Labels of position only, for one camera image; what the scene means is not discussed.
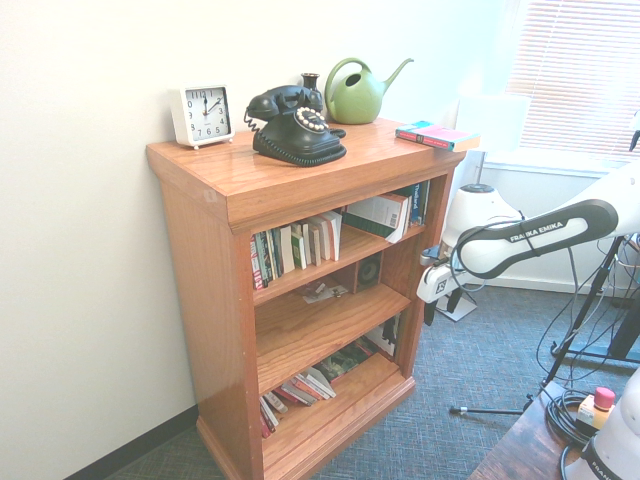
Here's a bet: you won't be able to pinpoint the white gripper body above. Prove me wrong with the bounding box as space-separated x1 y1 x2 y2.
417 263 464 304

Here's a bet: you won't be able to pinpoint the teal and pink paperback book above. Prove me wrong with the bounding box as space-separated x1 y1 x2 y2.
394 119 482 153

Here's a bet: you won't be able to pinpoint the black and white cover book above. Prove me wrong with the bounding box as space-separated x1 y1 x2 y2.
366 313 402 362

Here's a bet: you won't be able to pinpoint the small wooden speaker box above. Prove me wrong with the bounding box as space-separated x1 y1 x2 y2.
355 251 384 295

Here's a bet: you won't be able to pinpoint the Thailand travel book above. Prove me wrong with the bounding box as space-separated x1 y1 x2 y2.
407 180 432 227

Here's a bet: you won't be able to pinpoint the large thick book with barcode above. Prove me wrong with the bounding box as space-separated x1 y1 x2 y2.
343 193 412 245

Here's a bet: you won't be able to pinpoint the dark green patterned book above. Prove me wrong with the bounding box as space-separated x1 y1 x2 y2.
313 341 380 385

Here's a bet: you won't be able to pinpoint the loose paper scraps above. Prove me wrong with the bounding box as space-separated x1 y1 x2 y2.
301 281 350 305

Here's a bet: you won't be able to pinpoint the thick cream paperback book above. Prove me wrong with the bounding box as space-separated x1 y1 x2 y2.
319 210 344 263

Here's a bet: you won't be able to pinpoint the thin cream paperback book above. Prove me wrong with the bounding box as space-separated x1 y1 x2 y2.
307 222 324 267

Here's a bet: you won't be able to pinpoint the red spine paperback book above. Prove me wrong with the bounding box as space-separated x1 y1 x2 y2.
272 377 322 407

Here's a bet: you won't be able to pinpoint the dark spine book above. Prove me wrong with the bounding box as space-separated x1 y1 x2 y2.
262 229 282 282

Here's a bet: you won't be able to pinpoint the white floor lamp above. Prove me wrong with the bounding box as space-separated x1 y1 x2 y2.
434 93 531 322

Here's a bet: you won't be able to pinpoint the red and white spine book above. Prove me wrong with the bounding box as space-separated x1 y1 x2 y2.
250 234 267 291

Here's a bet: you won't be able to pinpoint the red and white small book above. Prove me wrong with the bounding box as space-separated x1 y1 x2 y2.
259 393 290 440

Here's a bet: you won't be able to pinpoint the black rotary telephone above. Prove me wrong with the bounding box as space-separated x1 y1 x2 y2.
243 85 349 168

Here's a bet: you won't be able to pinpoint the green plastic watering can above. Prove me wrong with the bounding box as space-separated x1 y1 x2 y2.
323 57 415 125

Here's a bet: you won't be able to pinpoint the wooden bookshelf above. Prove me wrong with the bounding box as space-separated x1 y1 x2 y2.
145 117 467 480

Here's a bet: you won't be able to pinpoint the black glossy vase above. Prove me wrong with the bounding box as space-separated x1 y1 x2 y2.
300 72 324 109

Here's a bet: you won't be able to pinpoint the white window blinds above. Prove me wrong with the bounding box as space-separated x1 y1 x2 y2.
504 0 640 164

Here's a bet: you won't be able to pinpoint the white square alarm clock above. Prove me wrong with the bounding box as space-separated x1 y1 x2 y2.
167 83 236 151

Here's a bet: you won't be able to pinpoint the black camera tripod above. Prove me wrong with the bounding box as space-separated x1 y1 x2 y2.
448 234 640 417

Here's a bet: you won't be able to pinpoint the coiled black cable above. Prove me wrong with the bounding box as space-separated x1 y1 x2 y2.
546 389 604 447

